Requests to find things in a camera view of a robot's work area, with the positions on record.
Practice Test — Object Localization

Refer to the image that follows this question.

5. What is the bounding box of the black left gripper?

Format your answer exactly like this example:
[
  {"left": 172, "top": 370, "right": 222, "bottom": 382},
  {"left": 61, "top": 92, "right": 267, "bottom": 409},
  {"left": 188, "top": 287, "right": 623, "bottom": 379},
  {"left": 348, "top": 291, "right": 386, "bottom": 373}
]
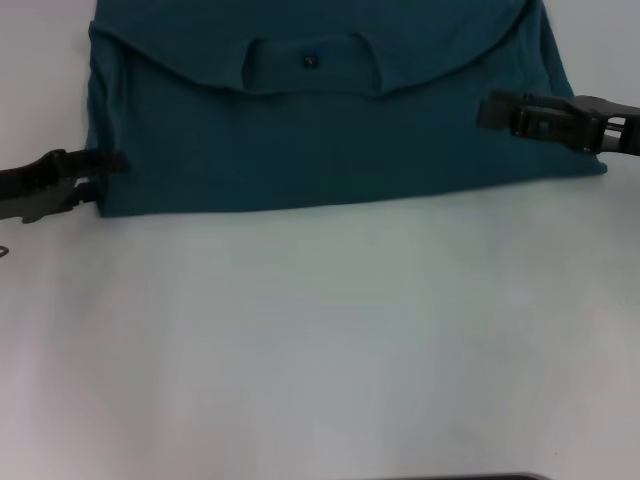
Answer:
[{"left": 0, "top": 148, "right": 132, "bottom": 225}]

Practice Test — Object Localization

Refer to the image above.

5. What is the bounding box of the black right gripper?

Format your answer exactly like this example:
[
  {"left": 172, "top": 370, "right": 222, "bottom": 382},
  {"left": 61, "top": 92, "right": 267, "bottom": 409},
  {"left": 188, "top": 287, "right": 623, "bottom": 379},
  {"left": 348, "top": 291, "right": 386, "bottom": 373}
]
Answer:
[{"left": 477, "top": 89, "right": 640, "bottom": 160}]

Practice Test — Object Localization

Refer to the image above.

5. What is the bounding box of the teal t-shirt with beige print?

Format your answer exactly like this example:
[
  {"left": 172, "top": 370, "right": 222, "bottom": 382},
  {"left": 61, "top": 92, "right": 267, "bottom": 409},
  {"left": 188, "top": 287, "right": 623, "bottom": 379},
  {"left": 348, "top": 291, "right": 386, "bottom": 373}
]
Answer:
[{"left": 84, "top": 0, "right": 609, "bottom": 221}]

